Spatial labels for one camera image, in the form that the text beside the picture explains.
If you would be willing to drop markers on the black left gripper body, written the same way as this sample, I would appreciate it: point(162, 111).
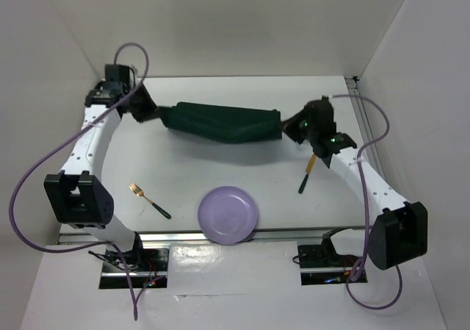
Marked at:
point(140, 106)

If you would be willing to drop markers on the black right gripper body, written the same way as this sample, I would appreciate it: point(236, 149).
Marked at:
point(299, 128)

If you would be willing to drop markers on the gold knife green handle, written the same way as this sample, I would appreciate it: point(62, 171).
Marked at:
point(308, 169)

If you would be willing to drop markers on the dark green cloth placemat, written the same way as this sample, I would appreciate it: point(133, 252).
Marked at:
point(231, 125)

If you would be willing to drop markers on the gold fork green handle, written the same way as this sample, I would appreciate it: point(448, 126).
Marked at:
point(140, 193)

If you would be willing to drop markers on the lilac plastic plate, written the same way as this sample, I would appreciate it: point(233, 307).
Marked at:
point(227, 209)

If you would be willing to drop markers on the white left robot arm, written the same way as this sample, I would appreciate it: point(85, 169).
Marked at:
point(77, 196)

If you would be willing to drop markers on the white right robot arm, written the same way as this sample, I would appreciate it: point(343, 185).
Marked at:
point(395, 229)

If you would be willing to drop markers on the aluminium right side rail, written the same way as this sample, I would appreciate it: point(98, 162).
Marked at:
point(359, 106)

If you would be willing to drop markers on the aluminium rail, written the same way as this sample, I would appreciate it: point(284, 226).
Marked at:
point(359, 106)
point(237, 237)

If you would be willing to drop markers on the aluminium front rail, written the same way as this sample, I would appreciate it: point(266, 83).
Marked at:
point(237, 237)

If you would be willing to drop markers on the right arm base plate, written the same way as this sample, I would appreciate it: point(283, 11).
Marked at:
point(320, 264)

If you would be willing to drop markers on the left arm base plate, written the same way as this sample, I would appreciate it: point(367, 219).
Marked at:
point(150, 271)

